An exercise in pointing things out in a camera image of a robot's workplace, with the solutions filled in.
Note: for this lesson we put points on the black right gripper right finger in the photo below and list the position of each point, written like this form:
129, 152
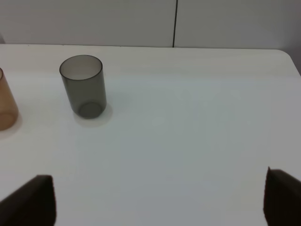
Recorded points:
282, 199

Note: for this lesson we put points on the grey translucent cup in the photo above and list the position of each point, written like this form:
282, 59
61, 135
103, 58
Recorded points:
83, 80

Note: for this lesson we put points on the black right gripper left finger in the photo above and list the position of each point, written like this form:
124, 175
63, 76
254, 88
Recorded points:
33, 204

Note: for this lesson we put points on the orange translucent cup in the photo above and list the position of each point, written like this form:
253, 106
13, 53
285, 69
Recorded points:
8, 108

